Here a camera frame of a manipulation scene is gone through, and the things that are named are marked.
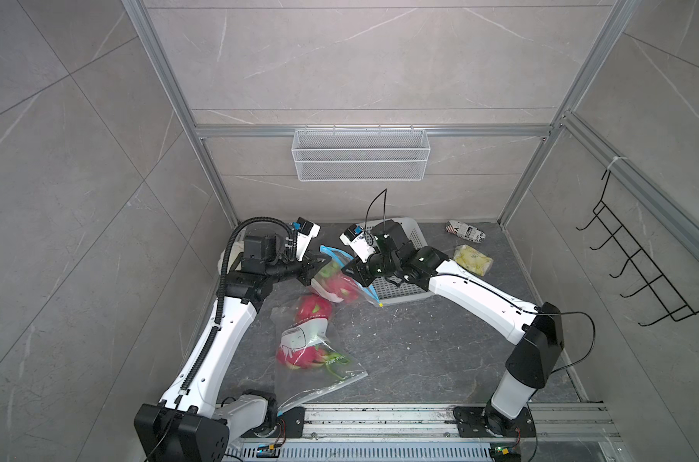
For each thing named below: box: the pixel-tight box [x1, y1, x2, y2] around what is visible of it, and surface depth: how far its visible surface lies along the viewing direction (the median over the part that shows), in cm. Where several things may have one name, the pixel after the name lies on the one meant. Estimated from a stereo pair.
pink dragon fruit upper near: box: [294, 293, 333, 327], surface depth 87 cm
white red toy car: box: [445, 220, 487, 243], surface depth 116 cm
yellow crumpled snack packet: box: [453, 244, 494, 277], surface depth 107 cm
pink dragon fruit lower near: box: [276, 345, 346, 370], surface depth 78 cm
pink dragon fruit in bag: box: [315, 262, 360, 304], surface depth 81 cm
